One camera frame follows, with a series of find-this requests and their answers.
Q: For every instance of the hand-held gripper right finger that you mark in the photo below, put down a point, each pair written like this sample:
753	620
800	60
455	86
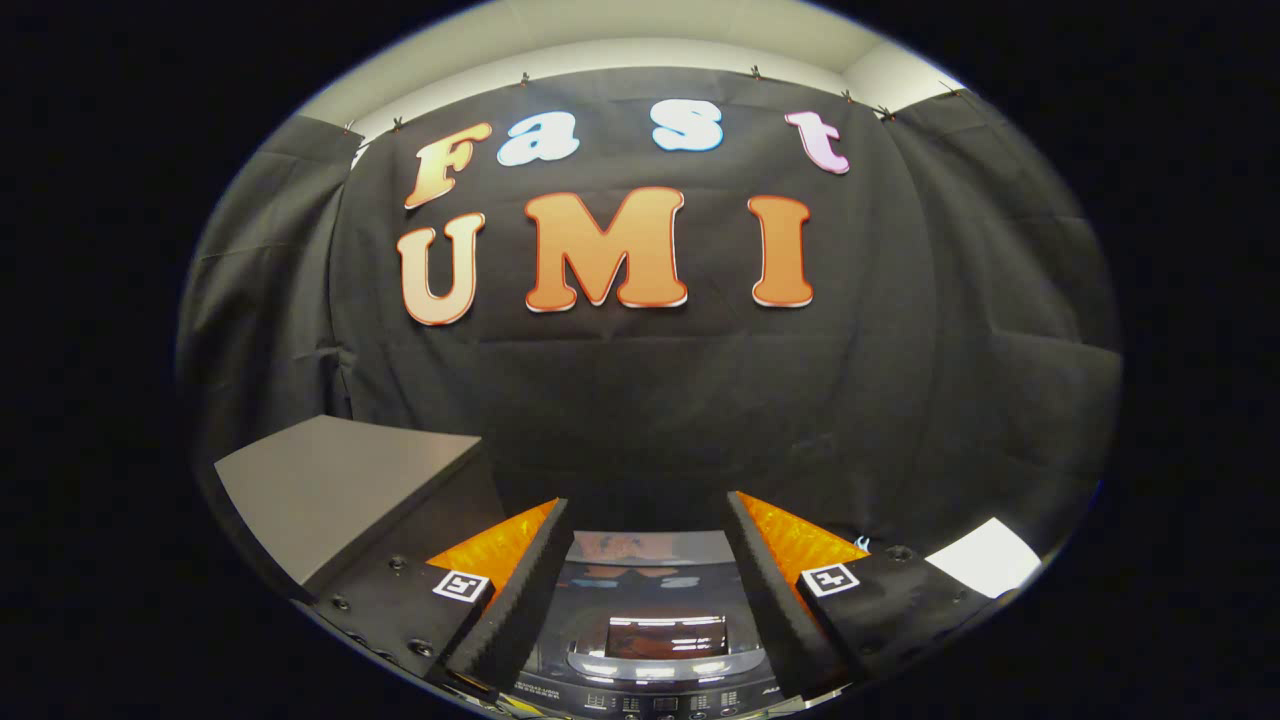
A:
770	590

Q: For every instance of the grey washing machine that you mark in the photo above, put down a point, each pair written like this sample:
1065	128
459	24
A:
650	700

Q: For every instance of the black backdrop cloth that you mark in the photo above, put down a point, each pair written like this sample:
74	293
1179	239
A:
650	400

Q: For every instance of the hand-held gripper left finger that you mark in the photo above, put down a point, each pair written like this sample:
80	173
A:
520	600

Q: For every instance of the grey box stand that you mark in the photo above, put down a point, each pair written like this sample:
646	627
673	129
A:
330	480

